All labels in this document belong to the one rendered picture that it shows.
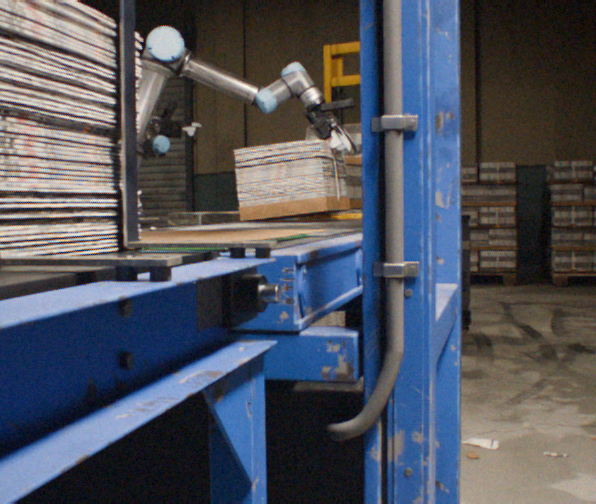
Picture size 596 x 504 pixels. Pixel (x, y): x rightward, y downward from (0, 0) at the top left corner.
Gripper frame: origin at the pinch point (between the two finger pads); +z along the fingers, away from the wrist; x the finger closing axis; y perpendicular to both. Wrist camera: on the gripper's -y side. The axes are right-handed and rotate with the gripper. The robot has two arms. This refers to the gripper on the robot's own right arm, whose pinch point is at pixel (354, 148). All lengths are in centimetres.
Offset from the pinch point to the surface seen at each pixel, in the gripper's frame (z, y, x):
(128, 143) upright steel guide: 13, -3, 180
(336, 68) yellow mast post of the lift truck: -85, 10, -232
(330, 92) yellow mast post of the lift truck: -73, 21, -225
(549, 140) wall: 13, -107, -754
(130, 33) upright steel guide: 3, -10, 179
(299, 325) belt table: 40, -5, 171
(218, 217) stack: -18, 69, -49
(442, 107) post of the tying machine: 21, -32, 109
